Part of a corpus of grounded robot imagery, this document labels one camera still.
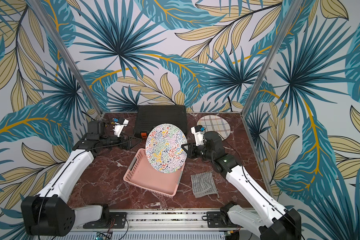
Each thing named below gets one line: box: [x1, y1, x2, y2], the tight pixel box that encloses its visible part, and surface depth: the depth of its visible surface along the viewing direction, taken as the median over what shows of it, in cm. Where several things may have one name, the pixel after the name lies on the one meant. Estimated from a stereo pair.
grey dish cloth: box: [190, 171, 220, 199], surface depth 85 cm
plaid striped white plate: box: [196, 114, 231, 141], surface depth 116 cm
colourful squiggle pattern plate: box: [145, 123, 188, 174], surface depth 78 cm
